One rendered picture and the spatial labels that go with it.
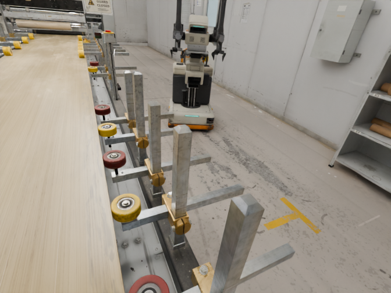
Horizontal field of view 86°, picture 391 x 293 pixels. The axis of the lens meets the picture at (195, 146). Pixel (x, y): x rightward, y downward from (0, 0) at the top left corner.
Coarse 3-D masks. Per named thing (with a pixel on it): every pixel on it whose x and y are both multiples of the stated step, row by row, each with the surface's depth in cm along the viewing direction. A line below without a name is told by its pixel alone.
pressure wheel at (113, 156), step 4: (108, 152) 79; (112, 152) 79; (116, 152) 80; (120, 152) 80; (124, 152) 80; (104, 156) 77; (108, 156) 77; (112, 156) 77; (116, 156) 78; (120, 156) 77; (124, 156) 78; (104, 160) 75; (108, 160) 75; (112, 160) 75; (116, 160) 75; (120, 160) 76; (124, 160) 78; (104, 164) 76; (108, 164) 75; (112, 164) 75; (116, 164) 75; (120, 164) 77; (124, 164) 78; (108, 168) 76; (112, 168) 76; (116, 168) 76; (116, 172) 81
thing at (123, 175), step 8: (192, 160) 94; (200, 160) 96; (208, 160) 98; (136, 168) 86; (144, 168) 86; (168, 168) 90; (112, 176) 81; (120, 176) 82; (128, 176) 83; (136, 176) 85
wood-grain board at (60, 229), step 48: (48, 48) 258; (0, 96) 119; (48, 96) 124; (0, 144) 79; (48, 144) 82; (96, 144) 84; (0, 192) 59; (48, 192) 61; (96, 192) 62; (0, 240) 48; (48, 240) 48; (96, 240) 49; (0, 288) 40; (48, 288) 40; (96, 288) 41
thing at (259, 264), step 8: (280, 248) 60; (288, 248) 60; (264, 256) 58; (272, 256) 58; (280, 256) 58; (288, 256) 59; (248, 264) 56; (256, 264) 56; (264, 264) 56; (272, 264) 57; (248, 272) 54; (256, 272) 55; (240, 280) 53; (192, 288) 50
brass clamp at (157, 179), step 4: (144, 160) 90; (148, 160) 89; (148, 164) 87; (148, 168) 85; (148, 172) 86; (160, 172) 83; (148, 176) 87; (152, 176) 82; (156, 176) 81; (160, 176) 81; (164, 176) 84; (152, 180) 81; (156, 180) 81; (160, 180) 82; (164, 180) 83; (152, 184) 84; (156, 184) 82; (160, 184) 83
